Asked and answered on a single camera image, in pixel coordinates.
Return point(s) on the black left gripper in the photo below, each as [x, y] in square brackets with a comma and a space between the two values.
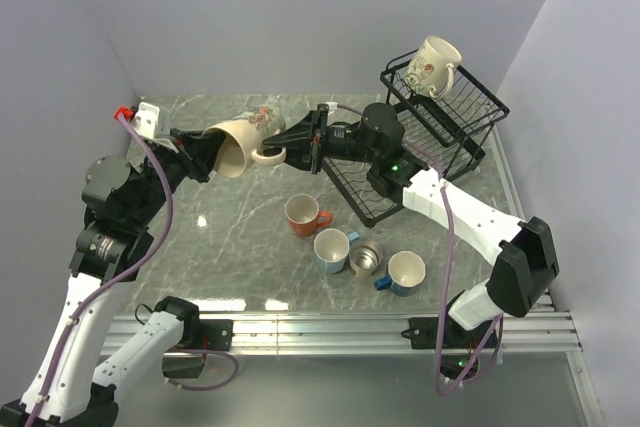
[196, 151]

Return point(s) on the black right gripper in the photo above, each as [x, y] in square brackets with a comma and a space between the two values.
[297, 141]

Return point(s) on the beige floral mug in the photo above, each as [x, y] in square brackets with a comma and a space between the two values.
[244, 135]

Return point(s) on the green inside floral mug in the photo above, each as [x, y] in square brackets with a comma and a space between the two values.
[431, 71]

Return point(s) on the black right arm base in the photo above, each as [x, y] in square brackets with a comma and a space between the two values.
[421, 333]

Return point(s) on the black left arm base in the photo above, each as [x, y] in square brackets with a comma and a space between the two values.
[210, 334]

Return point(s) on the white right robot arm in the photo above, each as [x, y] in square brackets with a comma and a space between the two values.
[521, 253]

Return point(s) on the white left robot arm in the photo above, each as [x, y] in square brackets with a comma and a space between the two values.
[72, 387]

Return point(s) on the orange mug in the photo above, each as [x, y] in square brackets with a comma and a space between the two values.
[304, 215]

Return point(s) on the light blue mug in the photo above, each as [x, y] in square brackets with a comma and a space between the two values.
[331, 249]

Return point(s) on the stainless steel cup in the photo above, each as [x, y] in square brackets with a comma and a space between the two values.
[364, 258]

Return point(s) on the black wire dish rack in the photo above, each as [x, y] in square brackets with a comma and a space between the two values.
[451, 132]

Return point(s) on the dark blue handled mug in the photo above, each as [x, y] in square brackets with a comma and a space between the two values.
[405, 272]

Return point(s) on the aluminium mounting rail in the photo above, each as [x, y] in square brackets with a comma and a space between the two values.
[283, 333]

